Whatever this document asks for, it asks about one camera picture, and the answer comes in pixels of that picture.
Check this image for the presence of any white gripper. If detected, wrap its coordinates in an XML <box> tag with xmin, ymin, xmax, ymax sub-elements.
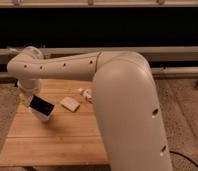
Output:
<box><xmin>17</xmin><ymin>79</ymin><xmax>42</xmax><ymax>107</ymax></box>

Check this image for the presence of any black eraser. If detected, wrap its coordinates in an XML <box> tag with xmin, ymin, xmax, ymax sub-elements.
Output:
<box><xmin>30</xmin><ymin>96</ymin><xmax>54</xmax><ymax>116</ymax></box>

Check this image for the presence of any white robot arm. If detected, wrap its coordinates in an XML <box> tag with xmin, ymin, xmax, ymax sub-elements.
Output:
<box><xmin>7</xmin><ymin>46</ymin><xmax>173</xmax><ymax>171</ymax></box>

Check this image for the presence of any white ceramic cup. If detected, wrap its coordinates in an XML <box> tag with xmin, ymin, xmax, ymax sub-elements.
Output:
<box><xmin>29</xmin><ymin>107</ymin><xmax>52</xmax><ymax>122</ymax></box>

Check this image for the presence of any beige rectangular block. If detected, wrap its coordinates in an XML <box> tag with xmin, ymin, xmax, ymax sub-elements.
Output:
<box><xmin>60</xmin><ymin>97</ymin><xmax>80</xmax><ymax>112</ymax></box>

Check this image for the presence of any small white object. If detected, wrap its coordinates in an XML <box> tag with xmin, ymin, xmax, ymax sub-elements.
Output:
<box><xmin>78</xmin><ymin>88</ymin><xmax>92</xmax><ymax>102</ymax></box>

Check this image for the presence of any wooden board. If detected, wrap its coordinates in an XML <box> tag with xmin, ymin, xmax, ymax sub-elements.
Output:
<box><xmin>0</xmin><ymin>80</ymin><xmax>108</xmax><ymax>167</ymax></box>

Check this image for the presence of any black cable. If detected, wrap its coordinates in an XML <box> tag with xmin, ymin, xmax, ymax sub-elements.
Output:
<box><xmin>168</xmin><ymin>150</ymin><xmax>198</xmax><ymax>171</ymax></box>

